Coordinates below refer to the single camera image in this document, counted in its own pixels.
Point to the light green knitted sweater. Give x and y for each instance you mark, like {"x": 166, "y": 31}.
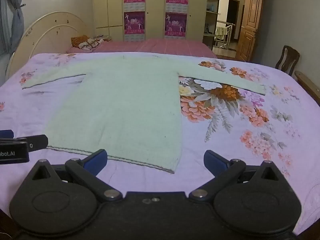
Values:
{"x": 125, "y": 105}

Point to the dark wooden chair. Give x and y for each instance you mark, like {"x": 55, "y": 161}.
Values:
{"x": 287, "y": 57}

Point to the grey blue curtain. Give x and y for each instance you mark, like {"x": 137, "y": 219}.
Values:
{"x": 13, "y": 17}

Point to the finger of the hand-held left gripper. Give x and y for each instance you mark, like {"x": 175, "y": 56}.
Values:
{"x": 6, "y": 133}
{"x": 35, "y": 142}

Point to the open shelf unit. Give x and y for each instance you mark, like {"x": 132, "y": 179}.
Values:
{"x": 212, "y": 17}

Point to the pale hanging towel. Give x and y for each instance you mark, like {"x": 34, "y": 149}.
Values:
{"x": 221, "y": 31}

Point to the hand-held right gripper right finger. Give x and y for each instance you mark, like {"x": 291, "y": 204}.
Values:
{"x": 215, "y": 162}

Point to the pink striped bed cover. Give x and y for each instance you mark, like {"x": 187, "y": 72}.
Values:
{"x": 155, "y": 46}

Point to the metal stair railing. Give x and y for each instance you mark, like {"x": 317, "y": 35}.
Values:
{"x": 231, "y": 35}

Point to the cream wardrobe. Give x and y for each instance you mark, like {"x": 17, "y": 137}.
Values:
{"x": 155, "y": 7}

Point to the lilac floral bed sheet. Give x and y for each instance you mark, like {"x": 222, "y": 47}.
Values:
{"x": 250, "y": 142}

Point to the cream curved bed headboard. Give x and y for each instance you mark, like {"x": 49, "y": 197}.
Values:
{"x": 50, "y": 30}

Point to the wooden furniture armrest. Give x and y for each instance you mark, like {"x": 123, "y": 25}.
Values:
{"x": 308, "y": 85}

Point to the orange patterned pillow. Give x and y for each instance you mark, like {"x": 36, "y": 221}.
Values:
{"x": 83, "y": 42}

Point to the brown wooden door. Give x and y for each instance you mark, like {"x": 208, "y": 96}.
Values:
{"x": 250, "y": 25}

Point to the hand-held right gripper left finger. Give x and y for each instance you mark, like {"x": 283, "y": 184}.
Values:
{"x": 96, "y": 160}

